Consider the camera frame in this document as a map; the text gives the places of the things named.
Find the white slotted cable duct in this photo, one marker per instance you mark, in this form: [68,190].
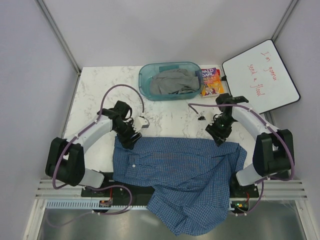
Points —
[120,204]

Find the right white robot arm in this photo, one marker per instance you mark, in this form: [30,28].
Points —
[273,151]

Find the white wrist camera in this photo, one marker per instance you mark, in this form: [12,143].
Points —
[202,118]
[140,122]

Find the whiteboard with red writing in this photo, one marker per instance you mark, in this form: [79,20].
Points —
[260,75]

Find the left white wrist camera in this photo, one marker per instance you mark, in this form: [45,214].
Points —
[140,122]

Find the blue checkered long sleeve shirt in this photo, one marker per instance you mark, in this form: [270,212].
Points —
[190,178]

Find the Roald Dahl book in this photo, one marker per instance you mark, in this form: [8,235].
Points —
[212,83]

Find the teal plastic bin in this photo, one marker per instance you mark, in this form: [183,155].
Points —
[148,71]

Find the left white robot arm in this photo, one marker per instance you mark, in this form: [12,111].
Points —
[66,157]

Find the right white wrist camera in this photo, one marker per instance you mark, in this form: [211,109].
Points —
[202,118]

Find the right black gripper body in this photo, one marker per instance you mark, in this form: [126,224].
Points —
[221,125]

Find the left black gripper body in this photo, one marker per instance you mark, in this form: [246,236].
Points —
[125,130]

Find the grey shirt in bin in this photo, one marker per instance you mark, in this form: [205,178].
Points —
[174,81]

